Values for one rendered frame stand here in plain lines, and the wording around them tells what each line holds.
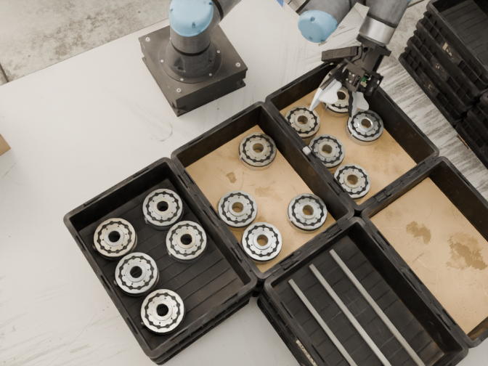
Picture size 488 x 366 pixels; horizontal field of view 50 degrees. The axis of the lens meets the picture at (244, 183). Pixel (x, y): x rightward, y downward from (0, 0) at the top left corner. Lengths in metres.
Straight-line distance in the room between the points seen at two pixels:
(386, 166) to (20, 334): 1.07
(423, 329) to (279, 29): 1.07
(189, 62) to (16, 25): 1.50
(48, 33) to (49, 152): 1.27
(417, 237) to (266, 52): 0.79
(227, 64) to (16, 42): 1.45
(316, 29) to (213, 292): 0.67
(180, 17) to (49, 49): 1.41
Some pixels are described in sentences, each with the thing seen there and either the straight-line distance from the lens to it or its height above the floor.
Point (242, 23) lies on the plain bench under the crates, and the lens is 1.89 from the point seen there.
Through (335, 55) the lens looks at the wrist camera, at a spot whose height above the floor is 1.12.
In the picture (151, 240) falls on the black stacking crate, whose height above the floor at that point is 0.83.
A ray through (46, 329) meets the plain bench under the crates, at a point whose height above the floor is 0.70.
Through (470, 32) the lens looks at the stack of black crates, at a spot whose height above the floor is 0.49.
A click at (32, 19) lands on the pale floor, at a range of 2.93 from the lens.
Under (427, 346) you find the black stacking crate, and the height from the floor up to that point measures 0.83.
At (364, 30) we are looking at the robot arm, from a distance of 1.26.
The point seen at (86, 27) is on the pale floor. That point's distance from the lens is 2.84.
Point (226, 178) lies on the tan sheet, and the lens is 1.43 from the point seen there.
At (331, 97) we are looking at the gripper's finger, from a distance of 1.25.
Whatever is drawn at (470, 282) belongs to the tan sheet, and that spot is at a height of 0.83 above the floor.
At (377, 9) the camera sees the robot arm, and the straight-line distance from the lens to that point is 1.25.
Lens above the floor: 2.13
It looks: 66 degrees down
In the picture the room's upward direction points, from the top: 9 degrees clockwise
